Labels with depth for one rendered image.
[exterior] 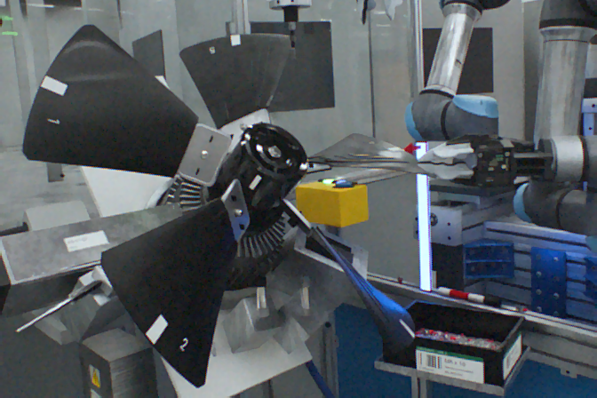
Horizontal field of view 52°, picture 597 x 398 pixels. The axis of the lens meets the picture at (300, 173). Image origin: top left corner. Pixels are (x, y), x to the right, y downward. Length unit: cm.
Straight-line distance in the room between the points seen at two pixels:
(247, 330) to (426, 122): 92
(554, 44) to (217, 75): 61
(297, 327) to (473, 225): 73
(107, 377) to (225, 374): 28
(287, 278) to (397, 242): 133
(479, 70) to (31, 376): 450
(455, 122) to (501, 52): 398
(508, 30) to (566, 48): 456
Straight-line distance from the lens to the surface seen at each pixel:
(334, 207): 147
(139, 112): 96
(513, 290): 167
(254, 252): 104
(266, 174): 92
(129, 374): 126
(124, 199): 116
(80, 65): 98
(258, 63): 116
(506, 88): 570
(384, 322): 90
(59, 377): 171
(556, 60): 117
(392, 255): 242
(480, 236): 167
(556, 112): 116
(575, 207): 112
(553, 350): 126
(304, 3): 104
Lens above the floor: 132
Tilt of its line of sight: 8 degrees down
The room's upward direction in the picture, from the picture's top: 3 degrees counter-clockwise
